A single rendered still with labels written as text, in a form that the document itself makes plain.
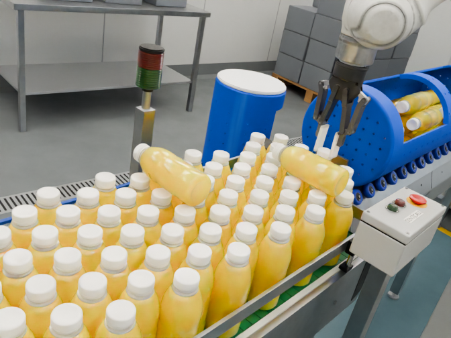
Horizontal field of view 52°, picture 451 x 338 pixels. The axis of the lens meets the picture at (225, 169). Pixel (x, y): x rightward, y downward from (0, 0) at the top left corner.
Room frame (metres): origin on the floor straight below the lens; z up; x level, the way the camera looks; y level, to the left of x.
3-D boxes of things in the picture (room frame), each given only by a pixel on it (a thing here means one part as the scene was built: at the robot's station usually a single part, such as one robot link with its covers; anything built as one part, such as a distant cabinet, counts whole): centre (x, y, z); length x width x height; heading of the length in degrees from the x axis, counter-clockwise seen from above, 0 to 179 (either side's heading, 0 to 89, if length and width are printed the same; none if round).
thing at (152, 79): (1.12, 0.23, 1.18); 0.06 x 0.06 x 0.05
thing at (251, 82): (1.81, -0.03, 1.03); 0.28 x 0.28 x 0.01
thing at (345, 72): (1.09, -0.24, 1.28); 0.08 x 0.07 x 0.09; 51
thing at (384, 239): (0.86, -0.38, 1.05); 0.20 x 0.10 x 0.10; 141
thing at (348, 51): (1.09, -0.24, 1.35); 0.09 x 0.09 x 0.06
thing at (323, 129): (1.10, -0.22, 1.12); 0.03 x 0.01 x 0.07; 141
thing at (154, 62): (1.12, 0.23, 1.23); 0.06 x 0.06 x 0.04
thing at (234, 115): (1.81, -0.03, 0.59); 0.28 x 0.28 x 0.88
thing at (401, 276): (1.97, -1.00, 0.31); 0.06 x 0.06 x 0.63; 51
